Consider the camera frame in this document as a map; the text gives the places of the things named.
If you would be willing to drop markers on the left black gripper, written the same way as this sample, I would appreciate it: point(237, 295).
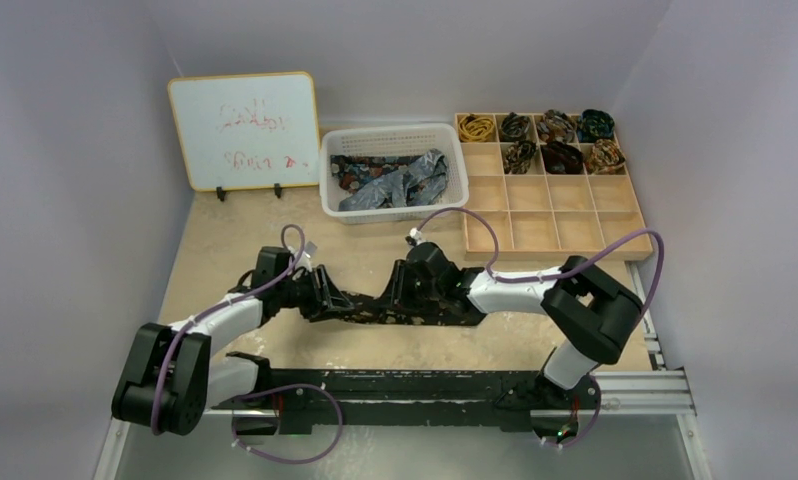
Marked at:
point(317, 309)

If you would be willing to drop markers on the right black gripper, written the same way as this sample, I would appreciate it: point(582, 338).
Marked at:
point(399, 287)

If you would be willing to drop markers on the black floral tie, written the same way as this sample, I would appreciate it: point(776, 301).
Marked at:
point(364, 313)

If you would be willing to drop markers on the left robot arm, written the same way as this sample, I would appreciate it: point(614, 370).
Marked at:
point(170, 378)

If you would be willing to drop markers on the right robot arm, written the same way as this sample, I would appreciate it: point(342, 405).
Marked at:
point(596, 313)

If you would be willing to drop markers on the grey blue patterned tie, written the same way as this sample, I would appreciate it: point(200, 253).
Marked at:
point(420, 184)

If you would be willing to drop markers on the white plastic basket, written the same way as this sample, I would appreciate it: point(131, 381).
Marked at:
point(401, 140)

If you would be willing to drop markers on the dark colourful patterned tie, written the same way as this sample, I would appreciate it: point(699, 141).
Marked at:
point(354, 172)

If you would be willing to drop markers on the yellow rolled tie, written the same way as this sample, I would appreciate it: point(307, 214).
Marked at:
point(474, 128)

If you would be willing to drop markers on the wooden compartment tray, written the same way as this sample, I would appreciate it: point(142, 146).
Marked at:
point(542, 216)

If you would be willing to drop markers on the dark olive rolled tie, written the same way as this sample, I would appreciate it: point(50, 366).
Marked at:
point(515, 127)

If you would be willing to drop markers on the dark maroon rolled tie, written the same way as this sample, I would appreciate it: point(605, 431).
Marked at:
point(561, 158)

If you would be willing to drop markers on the brown patterned rolled tie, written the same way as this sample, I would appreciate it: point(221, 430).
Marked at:
point(555, 125)

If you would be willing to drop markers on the orange brown rolled tie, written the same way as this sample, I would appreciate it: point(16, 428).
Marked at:
point(605, 158)

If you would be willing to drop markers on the dark green rolled tie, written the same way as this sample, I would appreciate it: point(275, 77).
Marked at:
point(595, 125)

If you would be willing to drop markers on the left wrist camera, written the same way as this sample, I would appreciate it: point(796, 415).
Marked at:
point(307, 252)

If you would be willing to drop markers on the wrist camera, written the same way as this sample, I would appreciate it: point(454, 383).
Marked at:
point(307, 252)
point(414, 237)

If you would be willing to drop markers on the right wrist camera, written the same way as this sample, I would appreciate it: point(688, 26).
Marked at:
point(414, 237)

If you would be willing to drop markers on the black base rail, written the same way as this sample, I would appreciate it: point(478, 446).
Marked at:
point(509, 400)

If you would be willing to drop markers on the white whiteboard orange frame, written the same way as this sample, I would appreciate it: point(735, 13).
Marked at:
point(247, 131)

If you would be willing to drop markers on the aluminium rail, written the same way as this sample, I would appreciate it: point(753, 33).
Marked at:
point(640, 384)

